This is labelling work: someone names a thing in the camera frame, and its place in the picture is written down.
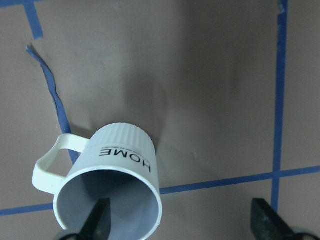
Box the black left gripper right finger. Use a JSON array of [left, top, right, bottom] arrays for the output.
[[250, 198, 298, 240]]

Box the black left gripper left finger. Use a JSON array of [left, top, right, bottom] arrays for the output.
[[79, 198, 111, 240]]

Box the white HOME mug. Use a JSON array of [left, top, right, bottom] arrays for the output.
[[32, 122, 163, 240]]

